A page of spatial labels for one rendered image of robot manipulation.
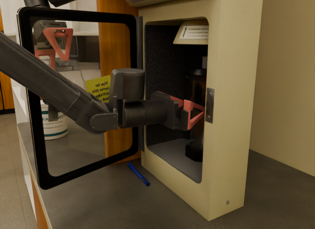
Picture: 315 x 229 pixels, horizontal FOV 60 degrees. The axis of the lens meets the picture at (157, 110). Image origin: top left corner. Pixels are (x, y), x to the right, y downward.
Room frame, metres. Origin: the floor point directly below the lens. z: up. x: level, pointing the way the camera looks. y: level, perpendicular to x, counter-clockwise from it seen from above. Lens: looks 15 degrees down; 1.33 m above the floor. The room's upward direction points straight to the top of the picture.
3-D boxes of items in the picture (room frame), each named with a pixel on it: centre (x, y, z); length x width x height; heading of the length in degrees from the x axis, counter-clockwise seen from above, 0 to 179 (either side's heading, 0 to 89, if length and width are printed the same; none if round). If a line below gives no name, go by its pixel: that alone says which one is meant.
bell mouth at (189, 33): (0.69, -0.13, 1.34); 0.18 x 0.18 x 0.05
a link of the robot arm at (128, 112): (0.58, 0.06, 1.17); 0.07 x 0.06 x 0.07; 121
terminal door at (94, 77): (0.66, 0.17, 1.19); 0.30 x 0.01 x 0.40; 136
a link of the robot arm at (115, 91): (0.57, 0.09, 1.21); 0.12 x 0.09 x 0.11; 110
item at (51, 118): (0.58, 0.23, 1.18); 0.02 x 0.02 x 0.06; 46
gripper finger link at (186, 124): (0.62, -0.07, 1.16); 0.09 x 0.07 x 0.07; 121
